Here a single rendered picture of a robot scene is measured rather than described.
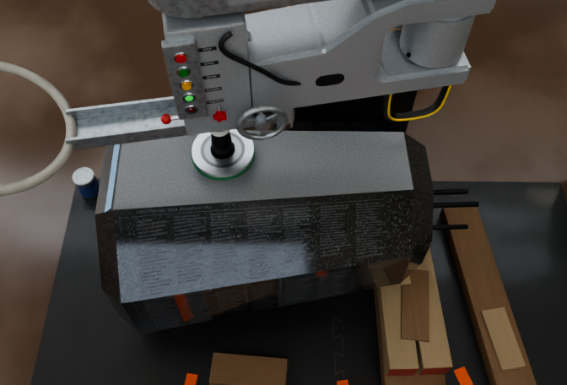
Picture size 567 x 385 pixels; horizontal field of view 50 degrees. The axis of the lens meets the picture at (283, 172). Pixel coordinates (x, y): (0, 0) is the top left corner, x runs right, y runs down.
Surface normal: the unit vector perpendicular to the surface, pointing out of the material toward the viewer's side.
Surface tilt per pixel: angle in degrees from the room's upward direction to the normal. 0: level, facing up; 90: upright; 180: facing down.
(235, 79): 90
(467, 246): 0
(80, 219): 0
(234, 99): 90
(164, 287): 45
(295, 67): 90
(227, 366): 0
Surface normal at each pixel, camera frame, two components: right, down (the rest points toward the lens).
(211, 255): 0.06, 0.21
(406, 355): 0.00, -0.54
